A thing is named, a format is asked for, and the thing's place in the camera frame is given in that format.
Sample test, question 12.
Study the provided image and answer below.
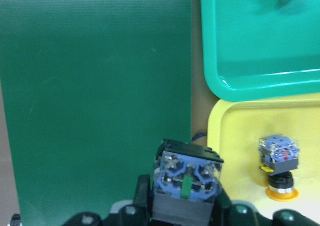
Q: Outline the green plastic tray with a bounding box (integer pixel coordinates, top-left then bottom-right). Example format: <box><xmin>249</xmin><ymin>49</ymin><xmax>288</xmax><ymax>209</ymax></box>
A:
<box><xmin>200</xmin><ymin>0</ymin><xmax>320</xmax><ymax>102</ymax></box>

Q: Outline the brown paper table cover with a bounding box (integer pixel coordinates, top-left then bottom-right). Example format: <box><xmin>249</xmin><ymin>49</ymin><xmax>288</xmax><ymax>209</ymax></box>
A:
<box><xmin>0</xmin><ymin>89</ymin><xmax>20</xmax><ymax>226</ymax></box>

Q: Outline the yellow plastic tray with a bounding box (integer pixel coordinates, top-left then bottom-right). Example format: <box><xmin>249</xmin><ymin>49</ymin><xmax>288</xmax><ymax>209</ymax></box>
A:
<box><xmin>207</xmin><ymin>93</ymin><xmax>320</xmax><ymax>222</ymax></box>

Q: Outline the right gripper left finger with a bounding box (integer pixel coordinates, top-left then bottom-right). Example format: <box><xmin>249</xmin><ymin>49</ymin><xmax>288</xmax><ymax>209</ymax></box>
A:
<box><xmin>133</xmin><ymin>174</ymin><xmax>153</xmax><ymax>219</ymax></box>

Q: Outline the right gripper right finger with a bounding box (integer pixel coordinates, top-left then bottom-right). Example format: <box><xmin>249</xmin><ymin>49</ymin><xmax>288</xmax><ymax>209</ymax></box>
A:
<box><xmin>212</xmin><ymin>187</ymin><xmax>232</xmax><ymax>221</ymax></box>

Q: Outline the green conveyor belt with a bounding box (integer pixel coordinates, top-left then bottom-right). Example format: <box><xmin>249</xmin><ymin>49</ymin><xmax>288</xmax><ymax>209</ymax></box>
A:
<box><xmin>0</xmin><ymin>0</ymin><xmax>192</xmax><ymax>226</ymax></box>

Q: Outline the yellow push button switch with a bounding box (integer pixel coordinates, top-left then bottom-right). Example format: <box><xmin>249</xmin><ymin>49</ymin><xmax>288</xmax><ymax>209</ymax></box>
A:
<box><xmin>258</xmin><ymin>134</ymin><xmax>300</xmax><ymax>202</ymax></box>

